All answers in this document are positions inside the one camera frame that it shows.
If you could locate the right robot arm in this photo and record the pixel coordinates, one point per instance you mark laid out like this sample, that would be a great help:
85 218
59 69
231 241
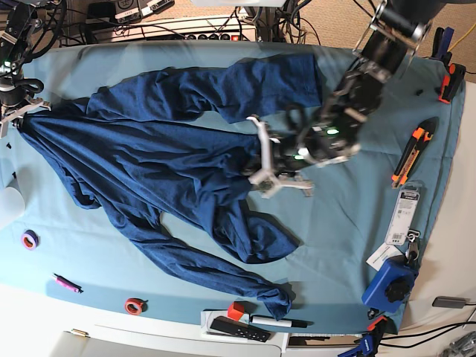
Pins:
19 95

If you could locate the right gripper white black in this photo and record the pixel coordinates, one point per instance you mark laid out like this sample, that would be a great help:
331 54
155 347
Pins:
10 114

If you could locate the white black marker pen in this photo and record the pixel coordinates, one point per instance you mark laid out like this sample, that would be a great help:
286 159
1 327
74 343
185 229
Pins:
286 323

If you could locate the orange black clamp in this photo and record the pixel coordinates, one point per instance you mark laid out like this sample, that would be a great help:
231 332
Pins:
451 82
378 325

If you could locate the blue spring clamp top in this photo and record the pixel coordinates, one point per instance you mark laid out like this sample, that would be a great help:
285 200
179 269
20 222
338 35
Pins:
441 42

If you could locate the white paper card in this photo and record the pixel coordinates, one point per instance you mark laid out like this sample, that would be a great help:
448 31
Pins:
381 254

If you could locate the pink marker pen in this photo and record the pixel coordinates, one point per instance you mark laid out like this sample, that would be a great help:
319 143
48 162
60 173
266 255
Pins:
67 284

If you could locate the white book under remote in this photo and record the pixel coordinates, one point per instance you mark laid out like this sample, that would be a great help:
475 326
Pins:
207 316

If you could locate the orange black lower clamp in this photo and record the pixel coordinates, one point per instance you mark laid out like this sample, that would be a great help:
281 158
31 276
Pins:
378 325

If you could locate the orange black utility knife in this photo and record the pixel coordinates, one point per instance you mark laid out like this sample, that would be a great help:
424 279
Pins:
416 144

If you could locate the black foot pedal start label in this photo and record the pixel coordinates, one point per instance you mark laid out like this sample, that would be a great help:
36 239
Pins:
127 10

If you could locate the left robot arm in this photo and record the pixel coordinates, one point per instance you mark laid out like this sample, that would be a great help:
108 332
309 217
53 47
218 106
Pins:
329 136

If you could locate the purple tape roll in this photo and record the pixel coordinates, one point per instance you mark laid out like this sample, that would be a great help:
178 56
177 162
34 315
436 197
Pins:
30 240

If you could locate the grey adapter box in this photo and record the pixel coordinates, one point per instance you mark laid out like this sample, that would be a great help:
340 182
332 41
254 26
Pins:
449 302

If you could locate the red tape roll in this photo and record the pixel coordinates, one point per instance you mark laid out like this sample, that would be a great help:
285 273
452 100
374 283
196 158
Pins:
135 306

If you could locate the white packaged item blister card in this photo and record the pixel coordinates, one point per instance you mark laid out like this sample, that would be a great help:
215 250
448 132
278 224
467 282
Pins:
403 213

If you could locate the metal carabiner keys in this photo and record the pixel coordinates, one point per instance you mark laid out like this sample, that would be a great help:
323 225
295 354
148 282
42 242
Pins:
412 252

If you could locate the blue box black knob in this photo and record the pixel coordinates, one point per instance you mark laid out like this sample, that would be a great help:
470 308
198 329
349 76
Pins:
390 287

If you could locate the dark blue t-shirt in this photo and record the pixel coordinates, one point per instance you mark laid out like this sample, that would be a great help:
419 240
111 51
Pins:
177 191

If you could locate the black remote control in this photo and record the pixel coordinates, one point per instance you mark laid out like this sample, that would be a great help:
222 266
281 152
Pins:
240 330

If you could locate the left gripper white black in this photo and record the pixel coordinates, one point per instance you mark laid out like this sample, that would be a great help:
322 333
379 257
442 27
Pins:
266 171

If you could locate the white power strip red switch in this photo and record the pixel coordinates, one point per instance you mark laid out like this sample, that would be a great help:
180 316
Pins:
203 36

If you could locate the blue black clamp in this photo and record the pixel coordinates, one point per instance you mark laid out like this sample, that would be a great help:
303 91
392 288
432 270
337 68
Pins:
367 346

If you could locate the red cube block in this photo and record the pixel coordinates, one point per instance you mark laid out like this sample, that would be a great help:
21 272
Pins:
235 311

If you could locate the white paper roll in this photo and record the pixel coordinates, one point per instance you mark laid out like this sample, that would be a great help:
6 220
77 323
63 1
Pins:
12 206

